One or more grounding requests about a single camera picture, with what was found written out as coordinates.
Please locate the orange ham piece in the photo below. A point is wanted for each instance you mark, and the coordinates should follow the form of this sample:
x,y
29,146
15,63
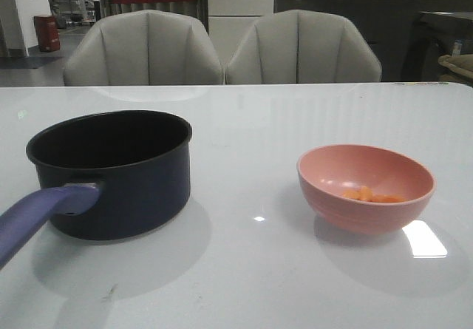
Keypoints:
x,y
387,198
365,194
352,194

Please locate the pink plastic bowl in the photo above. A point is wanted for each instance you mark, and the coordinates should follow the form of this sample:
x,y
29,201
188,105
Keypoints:
x,y
327,171

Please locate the right grey upholstered chair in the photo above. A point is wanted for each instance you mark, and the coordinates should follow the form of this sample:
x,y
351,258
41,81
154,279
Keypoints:
x,y
302,47

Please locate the grey upholstered chair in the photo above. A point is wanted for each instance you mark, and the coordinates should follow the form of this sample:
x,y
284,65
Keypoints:
x,y
144,48
302,47

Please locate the left grey upholstered chair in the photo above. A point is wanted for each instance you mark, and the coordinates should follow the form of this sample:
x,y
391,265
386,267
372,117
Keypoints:
x,y
144,48

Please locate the white drawer cabinet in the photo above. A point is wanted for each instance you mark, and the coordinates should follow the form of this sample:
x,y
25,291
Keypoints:
x,y
228,20

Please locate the grey counter with white top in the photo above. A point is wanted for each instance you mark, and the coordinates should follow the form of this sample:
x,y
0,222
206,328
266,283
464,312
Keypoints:
x,y
385,24

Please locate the red bin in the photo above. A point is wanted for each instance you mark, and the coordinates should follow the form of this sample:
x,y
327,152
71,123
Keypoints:
x,y
47,33

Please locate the beige cushion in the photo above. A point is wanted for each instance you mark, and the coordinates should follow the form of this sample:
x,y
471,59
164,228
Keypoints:
x,y
459,67

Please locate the dark blue saucepan purple handle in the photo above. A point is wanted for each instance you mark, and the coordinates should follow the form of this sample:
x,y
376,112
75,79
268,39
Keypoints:
x,y
105,176

